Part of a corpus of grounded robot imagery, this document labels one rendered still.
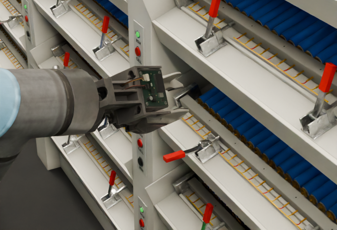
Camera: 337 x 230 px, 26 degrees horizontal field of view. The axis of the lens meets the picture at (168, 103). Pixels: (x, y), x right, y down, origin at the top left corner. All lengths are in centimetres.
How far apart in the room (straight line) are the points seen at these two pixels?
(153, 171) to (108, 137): 27
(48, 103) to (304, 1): 34
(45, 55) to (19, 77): 109
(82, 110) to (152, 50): 35
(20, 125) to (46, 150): 124
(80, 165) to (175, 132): 65
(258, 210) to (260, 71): 21
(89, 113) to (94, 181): 89
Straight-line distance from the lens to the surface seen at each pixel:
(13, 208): 205
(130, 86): 101
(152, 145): 137
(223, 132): 121
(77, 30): 169
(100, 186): 182
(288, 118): 96
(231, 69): 107
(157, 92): 103
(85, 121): 96
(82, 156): 193
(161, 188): 143
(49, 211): 202
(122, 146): 160
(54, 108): 93
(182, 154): 119
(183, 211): 141
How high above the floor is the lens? 122
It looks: 29 degrees down
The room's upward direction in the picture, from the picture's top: straight up
